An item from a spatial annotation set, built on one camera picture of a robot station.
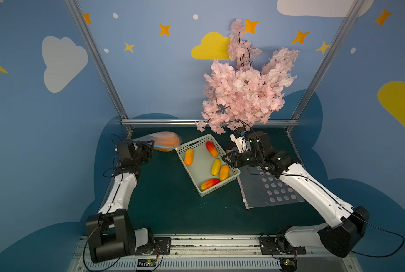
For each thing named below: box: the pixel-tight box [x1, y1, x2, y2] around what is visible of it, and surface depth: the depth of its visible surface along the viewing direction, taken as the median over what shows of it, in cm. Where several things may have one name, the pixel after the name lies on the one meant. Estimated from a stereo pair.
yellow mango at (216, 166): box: [211, 158, 222, 176], surface depth 98 cm
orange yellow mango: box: [219, 164, 230, 182], surface depth 95 cm
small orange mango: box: [183, 148, 195, 167], surface depth 103 cm
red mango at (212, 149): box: [205, 141, 219, 159], surface depth 108 cm
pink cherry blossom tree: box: [195, 18, 300, 135], surface depth 67 cm
